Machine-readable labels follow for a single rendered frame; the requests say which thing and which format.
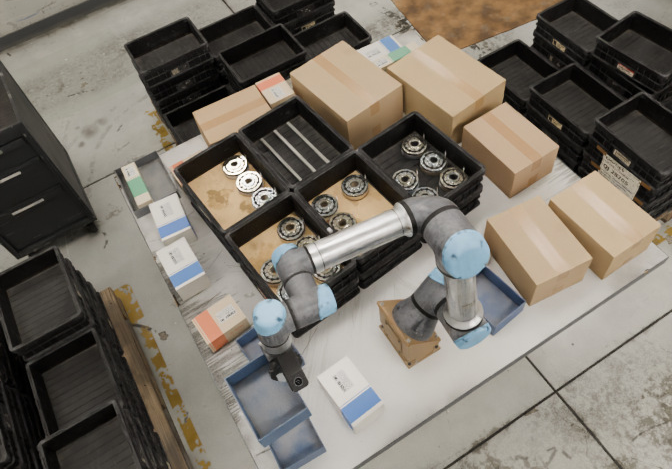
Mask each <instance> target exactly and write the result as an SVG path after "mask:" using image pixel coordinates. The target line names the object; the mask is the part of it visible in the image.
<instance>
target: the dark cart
mask: <svg viewBox="0 0 672 469"><path fill-rule="evenodd" d="M95 220H97V218H96V215H95V213H94V211H93V208H92V206H91V204H90V202H89V199H88V197H87V195H86V193H85V191H84V188H83V186H82V184H81V182H80V179H79V177H78V175H77V173H76V170H75V168H74V166H73V164H72V161H71V159H70V157H69V155H68V152H67V151H66V149H65V148H64V147H63V145H62V144H61V142H60V141H59V140H58V138H57V137H56V136H55V134H54V133H53V132H52V130H51V129H50V127H49V126H48V125H47V123H46V122H45V121H44V119H43V118H42V116H41V115H40V114H39V112H38V111H37V110H36V108H35V107H34V105H33V104H32V103H31V101H30V100H29V99H28V97H27V96H26V95H25V93H24V92H23V90H22V89H21V88H20V86H19V85H18V84H17V82H16V81H15V79H14V78H13V77H12V75H11V74H10V73H9V71H8V70H7V68H6V67H5V66H4V64H3V63H2V62H1V60H0V244H1V245H2V246H3V247H4V248H5V249H7V250H8V251H9V252H10V253H11V254H12V255H13V256H14V257H15V258H16V259H17V260H19V258H20V259H21V258H23V257H25V256H26V255H28V257H31V256H33V255H35V254H37V253H39V252H38V251H37V250H38V249H40V248H42V247H44V246H46V245H48V244H50V243H52V242H54V241H56V240H58V239H60V238H62V237H64V236H66V235H68V234H70V233H72V232H74V231H76V230H77V229H79V228H81V227H83V226H85V225H86V226H87V227H88V228H89V229H91V231H92V232H93V233H94V232H95V231H97V230H98V229H97V227H96V226H95V222H94V221H95Z"/></svg>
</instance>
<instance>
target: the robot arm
mask: <svg viewBox="0 0 672 469"><path fill-rule="evenodd" d="M417 234H420V235H422V236H423V238H424V239H425V241H426V242H427V243H428V245H429V246H430V247H431V249H432V250H433V252H434V255H435V262H436V266H437V267H435V268H434V269H433V270H432V271H431V273H429V274H428V276H427V277H426V278H425V279H424V281H423V282H422V283H421V284H420V285H419V287H418V288H417V289H416V290H415V291H414V292H413V294H412V295H411V296H409V297H407V298H406V299H404V300H402V301H400V302H398V303H397V304H396V305H395V306H394V308H393V309H392V317H393V319H394V321H395V323H396V324H397V326H398V327H399V328H400V329H401V330H402V331H403V332H404V333H405V334H406V335H408V336H409V337H411V338H412V339H415V340H417V341H427V340H428V339H429V338H430V337H431V336H432V335H433V333H434V330H435V328H436V325H437V322H438V320H439V321H440V323H441V324H442V326H443V327H444V329H445V330H446V332H447V333H448V335H449V336H450V338H451V339H452V341H453V343H455V345H456V346H457V347H458V348H459V349H462V350H463V349H468V348H471V347H473V346H475V345H477V344H478V343H480V342H481V341H483V340H484V339H485V338H486V337H487V336H488V335H489V334H490V332H491V327H490V325H489V323H487V321H486V320H485V318H484V312H483V307H482V304H481V303H480V301H479V300H478V299H477V281H476V274H478V273H479V272H480V271H481V270H482V269H483V268H484V267H485V265H484V264H486V263H487V262H488V260H489V257H490V249H489V246H488V244H487V243H486V241H485V239H484V237H483V236H482V235H481V234H480V233H479V232H478V231H477V230H476V229H475V228H474V226H473V225H472V224H471V223H470V221H469V220H468V219H467V218H466V217H465V215H464V214H463V213H462V212H461V211H460V209H459V208H458V206H457V205H456V204H455V203H453V202H452V201H450V200H449V199H446V198H443V197H440V196H433V195H424V196H416V197H411V198H407V199H404V200H402V201H399V202H397V203H395V205H394V207H393V209H391V210H388V211H386V212H383V213H381V214H379V215H376V216H374V217H372V218H369V219H367V220H365V221H362V222H360V223H357V224H355V225H353V226H350V227H348V228H346V229H343V230H341V231H338V232H336V233H334V234H331V235H329V236H327V237H324V238H322V239H320V240H317V241H315V242H312V243H310V244H308V245H305V246H303V247H301V248H298V247H297V246H296V245H295V244H293V243H289V244H286V243H285V244H282V245H280V246H279V247H277V248H276V249H275V250H274V252H273V254H272V263H273V265H274V268H275V272H276V273H277V274H278V276H279V278H280V280H281V282H282V284H283V286H284V289H285V291H286V293H287V295H288V297H289V298H288V299H286V300H284V301H281V302H279V301H277V300H274V299H266V300H263V301H261V302H260V303H258V304H257V306H256V307H255V309H254V311H253V321H254V328H255V330H256V332H257V334H258V337H259V339H260V342H259V343H258V345H259V346H260V348H261V350H262V352H263V354H264V356H265V358H266V359H267V361H268V363H270V368H271V369H270V370H268V373H269V375H270V377H271V379H272V380H275V381H281V382H285V381H287V383H288V385H289V387H290V389H291V391H293V392H298V391H300V390H301V389H303V388H305V387H307V386H308V384H309V382H308V379H307V377H306V375H305V373H304V371H303V369H302V367H301V365H302V362H303V360H302V358H301V356H300V354H298V353H297V352H295V351H293V350H294V348H293V346H292V337H291V332H294V331H296V330H298V329H300V328H303V327H305V326H307V325H309V324H312V323H314V322H316V321H319V320H323V318H325V317H327V316H329V315H331V314H333V313H335V312H336V310H337V304H336V301H335V298H334V295H333V293H332V291H331V289H330V287H329V286H328V285H327V284H322V285H317V283H316V281H315V279H314V277H313V275H314V274H316V273H319V272H321V271H323V270H326V269H328V268H330V267H333V266H335V265H337V264H340V263H342V262H344V261H347V260H349V259H351V258H353V257H356V256H358V255H360V254H363V253H365V252H367V251H370V250H372V249H374V248H377V247H379V246H381V245H383V244H386V243H388V242H390V241H393V240H395V239H397V238H400V237H402V236H404V235H405V236H408V237H412V236H414V235H417Z"/></svg>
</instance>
